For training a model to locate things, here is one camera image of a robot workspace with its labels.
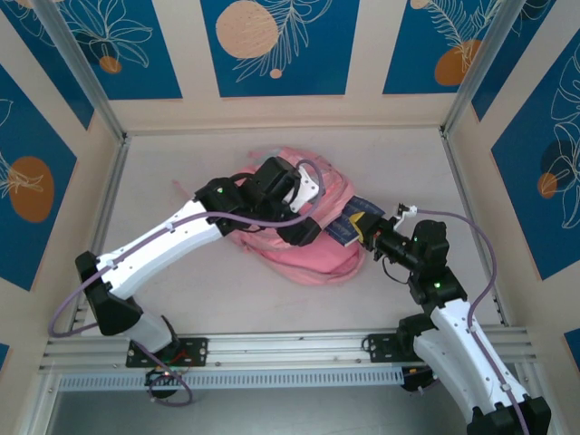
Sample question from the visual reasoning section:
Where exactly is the navy blue paperback book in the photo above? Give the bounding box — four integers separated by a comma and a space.
324, 195, 386, 248

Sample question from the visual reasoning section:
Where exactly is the pink student backpack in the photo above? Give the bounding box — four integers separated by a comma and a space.
170, 143, 366, 286

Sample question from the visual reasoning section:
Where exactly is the small controller board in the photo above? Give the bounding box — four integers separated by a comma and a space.
143, 365, 187, 402
401, 364, 440, 395

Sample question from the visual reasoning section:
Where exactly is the grey metal shelf plate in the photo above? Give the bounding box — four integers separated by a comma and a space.
44, 390, 545, 435

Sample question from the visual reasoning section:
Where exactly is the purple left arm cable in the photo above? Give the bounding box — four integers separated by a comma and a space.
48, 159, 325, 407

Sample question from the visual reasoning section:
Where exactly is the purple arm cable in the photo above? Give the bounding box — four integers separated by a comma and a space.
48, 159, 325, 407
414, 208, 531, 435

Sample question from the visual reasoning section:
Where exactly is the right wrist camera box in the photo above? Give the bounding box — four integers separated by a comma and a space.
392, 202, 419, 230

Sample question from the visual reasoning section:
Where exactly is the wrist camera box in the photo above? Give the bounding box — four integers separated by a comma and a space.
287, 166, 322, 213
392, 202, 419, 230

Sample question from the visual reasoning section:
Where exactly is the thin black cable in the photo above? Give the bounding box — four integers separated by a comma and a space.
382, 257, 411, 285

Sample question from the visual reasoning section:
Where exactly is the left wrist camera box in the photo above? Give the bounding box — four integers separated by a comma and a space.
287, 166, 322, 213

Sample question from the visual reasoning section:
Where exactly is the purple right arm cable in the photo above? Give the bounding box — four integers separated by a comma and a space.
414, 208, 531, 435

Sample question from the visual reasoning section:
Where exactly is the aluminium side rail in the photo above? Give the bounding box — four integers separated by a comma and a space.
67, 135, 133, 339
440, 129, 511, 330

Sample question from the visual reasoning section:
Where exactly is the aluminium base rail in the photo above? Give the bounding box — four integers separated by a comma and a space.
38, 333, 540, 372

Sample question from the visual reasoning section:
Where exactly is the aluminium frame bar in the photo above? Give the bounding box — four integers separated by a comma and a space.
516, 362, 561, 435
24, 369, 63, 435

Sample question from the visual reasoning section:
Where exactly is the grey slotted cable duct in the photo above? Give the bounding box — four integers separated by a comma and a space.
57, 366, 405, 392

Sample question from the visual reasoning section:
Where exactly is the aluminium frame post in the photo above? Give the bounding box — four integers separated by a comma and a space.
34, 0, 132, 146
441, 0, 561, 140

